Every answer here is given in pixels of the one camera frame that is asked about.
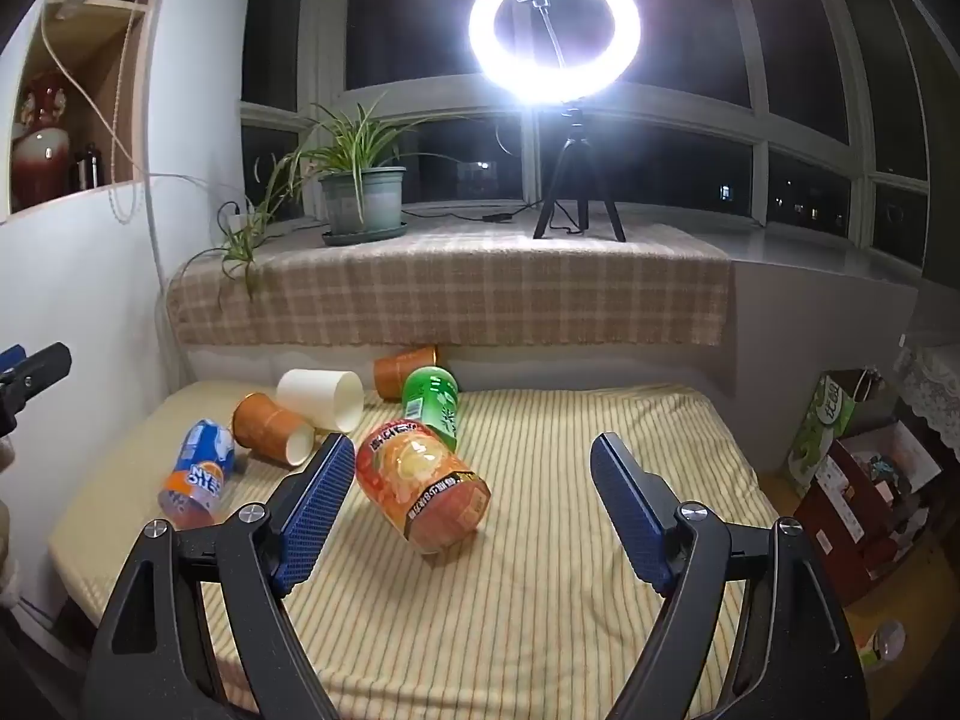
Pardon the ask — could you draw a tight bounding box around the black tripod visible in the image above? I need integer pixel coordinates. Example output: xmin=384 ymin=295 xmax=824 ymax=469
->
xmin=532 ymin=106 xmax=628 ymax=243

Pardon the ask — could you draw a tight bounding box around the red cardboard box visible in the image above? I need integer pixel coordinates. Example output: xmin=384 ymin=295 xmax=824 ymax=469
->
xmin=793 ymin=420 xmax=944 ymax=608

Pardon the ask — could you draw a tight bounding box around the dark bottle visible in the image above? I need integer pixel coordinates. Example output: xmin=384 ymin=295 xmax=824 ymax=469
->
xmin=71 ymin=142 xmax=102 ymax=192

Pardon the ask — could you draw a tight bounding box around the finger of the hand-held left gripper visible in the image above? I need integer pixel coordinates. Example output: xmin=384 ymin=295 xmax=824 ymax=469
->
xmin=0 ymin=342 xmax=73 ymax=436

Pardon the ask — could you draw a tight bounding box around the black power cable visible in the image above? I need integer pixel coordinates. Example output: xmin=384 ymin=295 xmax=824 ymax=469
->
xmin=401 ymin=199 xmax=586 ymax=235

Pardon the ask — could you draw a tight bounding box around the red white vase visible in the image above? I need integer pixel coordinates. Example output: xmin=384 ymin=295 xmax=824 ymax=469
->
xmin=13 ymin=75 xmax=76 ymax=212

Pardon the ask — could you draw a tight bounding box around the orange paper cup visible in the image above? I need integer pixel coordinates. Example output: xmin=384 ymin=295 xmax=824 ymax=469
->
xmin=373 ymin=345 xmax=440 ymax=401
xmin=232 ymin=392 xmax=313 ymax=465

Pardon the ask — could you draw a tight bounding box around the lace cloth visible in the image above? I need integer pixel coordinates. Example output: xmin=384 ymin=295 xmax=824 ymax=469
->
xmin=896 ymin=343 xmax=960 ymax=458

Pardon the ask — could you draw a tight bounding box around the green carton box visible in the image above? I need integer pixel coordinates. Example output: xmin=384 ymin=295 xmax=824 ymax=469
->
xmin=785 ymin=373 xmax=857 ymax=497

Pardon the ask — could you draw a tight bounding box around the blue orange label plastic cup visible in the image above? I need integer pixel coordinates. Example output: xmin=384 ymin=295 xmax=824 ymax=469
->
xmin=157 ymin=420 xmax=236 ymax=530

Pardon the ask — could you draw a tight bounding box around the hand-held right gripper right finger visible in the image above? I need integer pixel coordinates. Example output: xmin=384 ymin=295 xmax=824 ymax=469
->
xmin=590 ymin=433 xmax=872 ymax=720

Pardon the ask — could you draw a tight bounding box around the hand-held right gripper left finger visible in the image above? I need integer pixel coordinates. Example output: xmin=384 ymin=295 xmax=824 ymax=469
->
xmin=82 ymin=434 xmax=356 ymax=720

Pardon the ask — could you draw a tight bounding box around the white paper cup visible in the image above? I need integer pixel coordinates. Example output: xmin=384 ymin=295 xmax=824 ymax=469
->
xmin=276 ymin=368 xmax=365 ymax=434

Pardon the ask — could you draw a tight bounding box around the checkered cloth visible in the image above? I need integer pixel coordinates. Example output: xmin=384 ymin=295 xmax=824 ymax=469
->
xmin=165 ymin=221 xmax=732 ymax=350

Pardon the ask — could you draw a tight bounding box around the white charging cable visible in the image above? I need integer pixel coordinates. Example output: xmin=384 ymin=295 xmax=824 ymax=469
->
xmin=41 ymin=0 xmax=248 ymax=293

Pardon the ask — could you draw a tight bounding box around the ring light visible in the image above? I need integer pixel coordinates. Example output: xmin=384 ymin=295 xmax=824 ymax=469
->
xmin=469 ymin=0 xmax=642 ymax=100

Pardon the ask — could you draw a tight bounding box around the striped mattress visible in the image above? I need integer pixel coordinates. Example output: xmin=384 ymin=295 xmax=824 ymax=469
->
xmin=46 ymin=379 xmax=785 ymax=720

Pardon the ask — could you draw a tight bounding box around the green label plastic cup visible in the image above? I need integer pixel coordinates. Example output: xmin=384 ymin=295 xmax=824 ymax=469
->
xmin=402 ymin=365 xmax=460 ymax=452

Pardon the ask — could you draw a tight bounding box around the wooden shelf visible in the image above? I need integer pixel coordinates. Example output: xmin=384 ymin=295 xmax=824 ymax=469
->
xmin=0 ymin=0 xmax=173 ymax=226

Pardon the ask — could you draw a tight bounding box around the potted spider plant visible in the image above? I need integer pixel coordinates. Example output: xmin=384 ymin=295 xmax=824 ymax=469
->
xmin=184 ymin=94 xmax=466 ymax=305

